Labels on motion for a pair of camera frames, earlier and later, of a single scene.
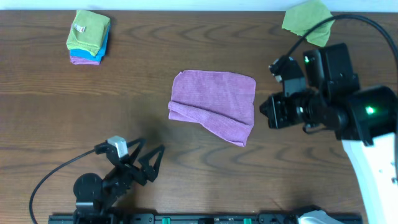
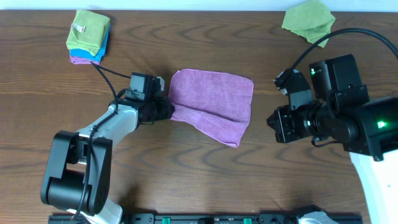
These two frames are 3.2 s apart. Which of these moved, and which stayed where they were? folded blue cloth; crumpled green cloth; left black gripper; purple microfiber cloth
Moved: left black gripper
Stayed: folded blue cloth; purple microfiber cloth; crumpled green cloth
